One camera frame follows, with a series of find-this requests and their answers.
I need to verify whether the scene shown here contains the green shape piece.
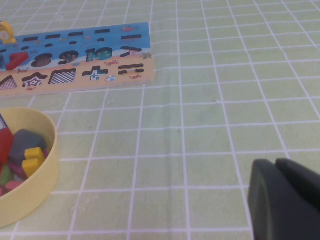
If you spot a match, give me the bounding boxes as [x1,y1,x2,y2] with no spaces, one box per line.
[0,163,15,187]

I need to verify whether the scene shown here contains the yellow wooden fish piece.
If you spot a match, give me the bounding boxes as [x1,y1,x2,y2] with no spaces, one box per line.
[0,21,17,45]

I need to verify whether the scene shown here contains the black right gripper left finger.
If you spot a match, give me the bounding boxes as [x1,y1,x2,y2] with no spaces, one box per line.
[247,158,320,240]

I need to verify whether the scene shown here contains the red number seven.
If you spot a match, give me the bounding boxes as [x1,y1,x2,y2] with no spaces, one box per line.
[5,51,29,71]

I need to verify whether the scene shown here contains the red triangle piece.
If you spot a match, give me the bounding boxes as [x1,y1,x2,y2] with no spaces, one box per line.
[0,127,14,173]

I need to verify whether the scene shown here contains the grey-blue shape piece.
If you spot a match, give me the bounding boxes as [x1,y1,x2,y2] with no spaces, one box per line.
[8,129,48,166]

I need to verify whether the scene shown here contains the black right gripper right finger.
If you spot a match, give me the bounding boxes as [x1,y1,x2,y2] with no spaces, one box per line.
[275,157,320,215]

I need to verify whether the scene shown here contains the yellow equals sign piece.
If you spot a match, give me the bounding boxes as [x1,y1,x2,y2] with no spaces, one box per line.
[21,147,46,179]

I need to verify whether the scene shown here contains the dark pink angle sign piece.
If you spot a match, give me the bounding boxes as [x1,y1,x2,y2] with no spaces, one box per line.
[4,181,25,195]

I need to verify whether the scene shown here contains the colourful wooden puzzle board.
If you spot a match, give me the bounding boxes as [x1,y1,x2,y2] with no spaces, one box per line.
[0,22,155,100]

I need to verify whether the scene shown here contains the green checkered tablecloth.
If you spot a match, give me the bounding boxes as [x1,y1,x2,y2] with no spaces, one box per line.
[0,0,320,240]

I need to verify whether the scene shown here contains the yellow plastic bowl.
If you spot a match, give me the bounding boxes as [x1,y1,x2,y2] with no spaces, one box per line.
[0,107,60,229]

